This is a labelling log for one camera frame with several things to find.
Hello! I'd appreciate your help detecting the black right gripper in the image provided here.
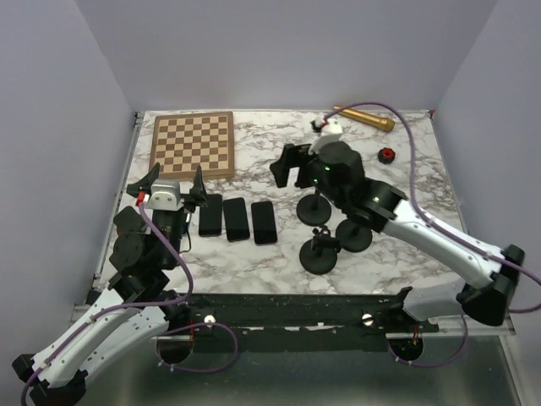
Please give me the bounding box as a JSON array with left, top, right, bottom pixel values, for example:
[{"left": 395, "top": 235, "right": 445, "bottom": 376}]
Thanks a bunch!
[{"left": 269, "top": 143, "right": 345, "bottom": 209}]

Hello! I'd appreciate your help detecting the gold cylinder tube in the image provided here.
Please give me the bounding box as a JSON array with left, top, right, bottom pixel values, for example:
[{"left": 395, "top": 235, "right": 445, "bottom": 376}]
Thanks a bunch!
[{"left": 333, "top": 105, "right": 396, "bottom": 133}]

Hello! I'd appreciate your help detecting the black phone stand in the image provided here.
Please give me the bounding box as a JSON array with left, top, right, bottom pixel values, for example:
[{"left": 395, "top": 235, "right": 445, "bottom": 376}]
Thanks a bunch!
[
  {"left": 336, "top": 219, "right": 373, "bottom": 253},
  {"left": 296, "top": 189, "right": 331, "bottom": 227},
  {"left": 299, "top": 225, "right": 342, "bottom": 276}
]

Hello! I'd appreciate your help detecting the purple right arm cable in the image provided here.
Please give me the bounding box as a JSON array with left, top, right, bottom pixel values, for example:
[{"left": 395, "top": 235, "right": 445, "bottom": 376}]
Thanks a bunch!
[{"left": 323, "top": 101, "right": 541, "bottom": 314}]

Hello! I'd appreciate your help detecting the black mounting rail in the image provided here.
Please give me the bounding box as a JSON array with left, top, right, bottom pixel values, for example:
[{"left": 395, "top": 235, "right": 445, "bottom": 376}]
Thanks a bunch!
[{"left": 156, "top": 294, "right": 439, "bottom": 363}]

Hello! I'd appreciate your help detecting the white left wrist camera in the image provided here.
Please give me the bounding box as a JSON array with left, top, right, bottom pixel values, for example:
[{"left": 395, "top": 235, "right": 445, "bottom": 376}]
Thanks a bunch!
[{"left": 139, "top": 179, "right": 181, "bottom": 211}]

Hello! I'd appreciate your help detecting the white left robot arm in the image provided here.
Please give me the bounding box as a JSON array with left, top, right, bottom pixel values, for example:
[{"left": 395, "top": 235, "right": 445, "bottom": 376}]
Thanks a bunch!
[{"left": 12, "top": 164, "right": 207, "bottom": 405}]

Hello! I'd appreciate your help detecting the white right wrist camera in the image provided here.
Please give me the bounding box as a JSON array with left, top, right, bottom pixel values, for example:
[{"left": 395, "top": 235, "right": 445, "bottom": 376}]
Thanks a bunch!
[{"left": 308, "top": 118, "right": 343, "bottom": 155}]

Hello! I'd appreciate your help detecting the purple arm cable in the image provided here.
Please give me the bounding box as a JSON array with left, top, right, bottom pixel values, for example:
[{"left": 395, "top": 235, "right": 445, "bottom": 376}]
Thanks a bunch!
[
  {"left": 20, "top": 200, "right": 194, "bottom": 406},
  {"left": 323, "top": 101, "right": 541, "bottom": 314}
]

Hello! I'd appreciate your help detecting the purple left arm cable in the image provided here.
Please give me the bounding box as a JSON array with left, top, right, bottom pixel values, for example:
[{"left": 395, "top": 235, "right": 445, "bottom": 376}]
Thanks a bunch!
[{"left": 20, "top": 200, "right": 194, "bottom": 406}]

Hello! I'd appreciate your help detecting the wooden chessboard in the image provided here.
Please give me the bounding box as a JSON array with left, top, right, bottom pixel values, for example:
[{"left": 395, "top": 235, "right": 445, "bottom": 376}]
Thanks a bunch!
[{"left": 149, "top": 112, "right": 235, "bottom": 181}]

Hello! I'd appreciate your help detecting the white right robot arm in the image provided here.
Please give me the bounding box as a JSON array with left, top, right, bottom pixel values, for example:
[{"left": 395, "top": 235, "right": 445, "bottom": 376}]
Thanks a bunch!
[{"left": 270, "top": 141, "right": 524, "bottom": 332}]

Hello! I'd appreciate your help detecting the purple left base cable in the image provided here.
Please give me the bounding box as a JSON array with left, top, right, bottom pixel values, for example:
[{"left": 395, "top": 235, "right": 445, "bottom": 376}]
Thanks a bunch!
[{"left": 156, "top": 321, "right": 239, "bottom": 373}]

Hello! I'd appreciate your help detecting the small black dark mount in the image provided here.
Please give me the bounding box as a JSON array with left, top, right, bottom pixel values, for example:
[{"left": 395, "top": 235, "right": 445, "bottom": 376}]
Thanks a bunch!
[{"left": 113, "top": 206, "right": 146, "bottom": 236}]

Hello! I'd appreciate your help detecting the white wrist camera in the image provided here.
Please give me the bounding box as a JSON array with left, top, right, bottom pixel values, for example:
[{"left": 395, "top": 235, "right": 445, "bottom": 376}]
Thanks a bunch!
[
  {"left": 139, "top": 179, "right": 181, "bottom": 211},
  {"left": 308, "top": 118, "right": 343, "bottom": 155}
]

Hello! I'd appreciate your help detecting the black phone red case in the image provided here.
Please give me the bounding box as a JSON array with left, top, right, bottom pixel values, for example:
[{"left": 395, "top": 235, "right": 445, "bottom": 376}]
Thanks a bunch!
[{"left": 251, "top": 200, "right": 277, "bottom": 245}]

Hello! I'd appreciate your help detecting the black red knob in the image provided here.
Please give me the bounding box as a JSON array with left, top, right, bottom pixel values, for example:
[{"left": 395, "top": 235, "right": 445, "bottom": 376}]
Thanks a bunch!
[{"left": 377, "top": 147, "right": 396, "bottom": 165}]

